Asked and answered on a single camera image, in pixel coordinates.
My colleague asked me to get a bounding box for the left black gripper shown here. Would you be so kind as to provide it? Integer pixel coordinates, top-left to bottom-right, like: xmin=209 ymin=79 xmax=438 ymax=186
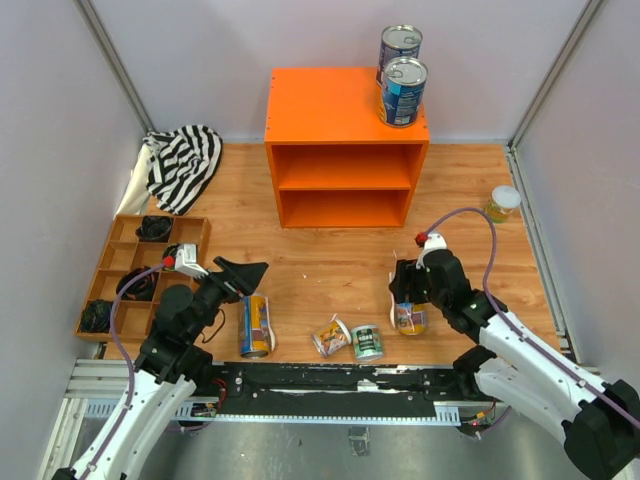
xmin=186 ymin=256 xmax=269 ymax=341

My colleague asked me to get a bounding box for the tall yellow purple can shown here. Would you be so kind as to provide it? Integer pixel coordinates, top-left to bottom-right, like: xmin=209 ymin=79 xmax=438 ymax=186
xmin=389 ymin=289 xmax=428 ymax=336

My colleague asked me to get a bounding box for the white lid yellow jar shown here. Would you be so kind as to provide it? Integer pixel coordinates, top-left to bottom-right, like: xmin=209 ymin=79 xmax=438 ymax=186
xmin=484 ymin=185 xmax=521 ymax=223

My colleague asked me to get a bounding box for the blue soup can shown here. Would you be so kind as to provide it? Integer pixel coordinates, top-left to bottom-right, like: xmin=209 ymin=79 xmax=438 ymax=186
xmin=380 ymin=56 xmax=428 ymax=128

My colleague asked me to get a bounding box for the dark blue food can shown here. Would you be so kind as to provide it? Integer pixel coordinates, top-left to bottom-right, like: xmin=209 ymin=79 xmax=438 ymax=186
xmin=376 ymin=24 xmax=423 ymax=86

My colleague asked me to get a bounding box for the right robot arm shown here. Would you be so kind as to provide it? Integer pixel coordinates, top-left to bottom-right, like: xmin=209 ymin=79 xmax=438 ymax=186
xmin=389 ymin=249 xmax=639 ymax=479

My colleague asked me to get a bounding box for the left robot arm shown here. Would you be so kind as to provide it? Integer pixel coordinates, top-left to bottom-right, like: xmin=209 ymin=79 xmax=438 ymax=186
xmin=54 ymin=246 xmax=269 ymax=479

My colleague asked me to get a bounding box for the tall colourful can left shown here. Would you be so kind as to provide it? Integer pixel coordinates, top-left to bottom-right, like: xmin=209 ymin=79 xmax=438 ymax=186
xmin=239 ymin=295 xmax=276 ymax=359

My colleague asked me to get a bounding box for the green white noodle cup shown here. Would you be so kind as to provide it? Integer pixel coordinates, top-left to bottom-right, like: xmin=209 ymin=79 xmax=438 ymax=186
xmin=351 ymin=324 xmax=384 ymax=362

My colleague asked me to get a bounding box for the orange noodle cup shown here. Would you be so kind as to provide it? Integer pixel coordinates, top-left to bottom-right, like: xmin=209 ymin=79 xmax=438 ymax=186
xmin=311 ymin=314 xmax=352 ymax=358

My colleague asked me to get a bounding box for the wooden compartment tray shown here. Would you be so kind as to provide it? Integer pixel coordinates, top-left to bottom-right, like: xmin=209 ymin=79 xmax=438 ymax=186
xmin=84 ymin=214 xmax=211 ymax=343

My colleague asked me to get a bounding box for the black white striped cloth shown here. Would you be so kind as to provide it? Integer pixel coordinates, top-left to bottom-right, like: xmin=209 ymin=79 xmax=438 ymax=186
xmin=143 ymin=125 xmax=223 ymax=216

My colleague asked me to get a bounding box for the white cloth under stripes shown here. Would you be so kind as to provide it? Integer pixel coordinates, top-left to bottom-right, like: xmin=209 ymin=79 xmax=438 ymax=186
xmin=116 ymin=144 xmax=151 ymax=215

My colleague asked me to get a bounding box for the orange wooden shelf cabinet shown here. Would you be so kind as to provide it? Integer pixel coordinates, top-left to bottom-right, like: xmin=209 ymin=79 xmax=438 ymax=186
xmin=264 ymin=67 xmax=430 ymax=228

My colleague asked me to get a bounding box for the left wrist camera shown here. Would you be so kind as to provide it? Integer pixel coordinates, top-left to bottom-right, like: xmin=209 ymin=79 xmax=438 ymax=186
xmin=174 ymin=243 xmax=209 ymax=279

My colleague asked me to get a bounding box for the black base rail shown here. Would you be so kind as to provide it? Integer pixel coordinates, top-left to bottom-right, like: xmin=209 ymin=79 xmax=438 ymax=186
xmin=195 ymin=362 xmax=493 ymax=422

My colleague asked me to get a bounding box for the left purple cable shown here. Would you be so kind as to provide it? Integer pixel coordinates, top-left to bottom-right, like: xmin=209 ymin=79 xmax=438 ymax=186
xmin=77 ymin=257 xmax=176 ymax=480

